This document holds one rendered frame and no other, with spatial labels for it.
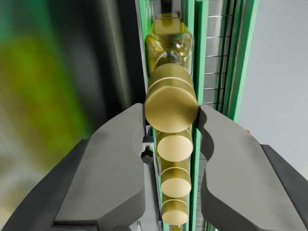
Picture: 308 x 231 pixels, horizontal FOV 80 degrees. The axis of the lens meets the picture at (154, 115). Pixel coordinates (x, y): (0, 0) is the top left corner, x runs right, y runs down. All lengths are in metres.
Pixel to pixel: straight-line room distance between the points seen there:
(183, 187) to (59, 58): 0.20
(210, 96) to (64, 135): 0.34
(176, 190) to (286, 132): 0.62
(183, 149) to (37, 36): 0.17
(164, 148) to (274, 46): 0.51
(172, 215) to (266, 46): 0.50
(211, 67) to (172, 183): 0.30
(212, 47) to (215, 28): 0.04
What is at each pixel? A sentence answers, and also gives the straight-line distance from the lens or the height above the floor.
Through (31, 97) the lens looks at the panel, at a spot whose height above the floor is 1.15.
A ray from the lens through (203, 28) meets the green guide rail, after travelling 0.33.
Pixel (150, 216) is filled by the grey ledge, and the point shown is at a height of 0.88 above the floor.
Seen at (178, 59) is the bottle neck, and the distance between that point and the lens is 0.18.
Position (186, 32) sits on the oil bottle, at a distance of 0.23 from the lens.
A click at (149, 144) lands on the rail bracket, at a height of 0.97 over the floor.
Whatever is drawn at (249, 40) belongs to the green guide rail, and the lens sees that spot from 0.36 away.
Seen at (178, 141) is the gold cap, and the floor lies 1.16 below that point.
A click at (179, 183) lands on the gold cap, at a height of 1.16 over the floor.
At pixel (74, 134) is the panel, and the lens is 0.25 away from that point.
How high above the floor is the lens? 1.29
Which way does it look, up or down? 58 degrees down
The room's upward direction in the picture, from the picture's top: 174 degrees counter-clockwise
